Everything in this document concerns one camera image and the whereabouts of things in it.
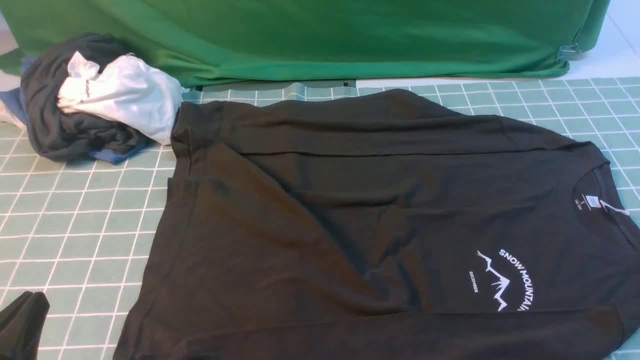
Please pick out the green checkered tablecloth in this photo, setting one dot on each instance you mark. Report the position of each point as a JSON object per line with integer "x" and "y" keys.
{"x": 81, "y": 232}

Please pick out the dark gray long-sleeved shirt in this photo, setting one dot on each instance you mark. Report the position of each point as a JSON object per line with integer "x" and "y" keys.
{"x": 383, "y": 227}

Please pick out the metal binder clip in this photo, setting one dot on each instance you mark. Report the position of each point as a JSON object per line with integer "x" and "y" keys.
{"x": 569, "y": 53}

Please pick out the green backdrop cloth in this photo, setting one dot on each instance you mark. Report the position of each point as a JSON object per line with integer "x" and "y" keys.
{"x": 209, "y": 42}

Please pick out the dark gray crumpled garment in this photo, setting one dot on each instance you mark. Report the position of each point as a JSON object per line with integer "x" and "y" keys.
{"x": 53, "y": 134}

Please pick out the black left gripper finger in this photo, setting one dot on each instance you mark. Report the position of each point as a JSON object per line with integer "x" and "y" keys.
{"x": 21, "y": 325}

